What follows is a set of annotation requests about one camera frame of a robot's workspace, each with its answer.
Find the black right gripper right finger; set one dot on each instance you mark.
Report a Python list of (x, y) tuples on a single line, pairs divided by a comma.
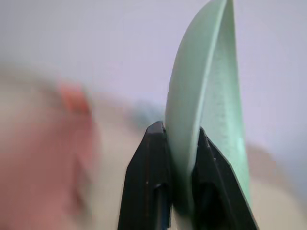
[(216, 191)]

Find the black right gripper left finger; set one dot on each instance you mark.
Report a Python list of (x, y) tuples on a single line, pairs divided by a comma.
[(146, 172)]

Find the green plate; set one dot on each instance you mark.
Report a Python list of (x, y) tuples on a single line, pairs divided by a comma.
[(211, 83)]

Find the pink plate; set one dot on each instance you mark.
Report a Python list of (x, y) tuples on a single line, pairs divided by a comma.
[(43, 153)]

